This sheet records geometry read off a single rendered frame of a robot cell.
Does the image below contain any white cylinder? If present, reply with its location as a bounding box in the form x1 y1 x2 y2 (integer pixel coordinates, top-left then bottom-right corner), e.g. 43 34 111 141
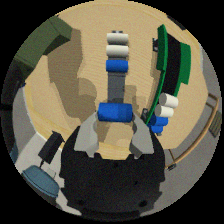
159 93 178 108
106 45 128 57
107 33 128 44
154 104 174 118

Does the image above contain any blue plastic bar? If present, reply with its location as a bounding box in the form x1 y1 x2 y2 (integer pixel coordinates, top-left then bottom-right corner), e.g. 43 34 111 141
106 60 128 73
147 123 163 133
98 102 133 123
150 114 168 126

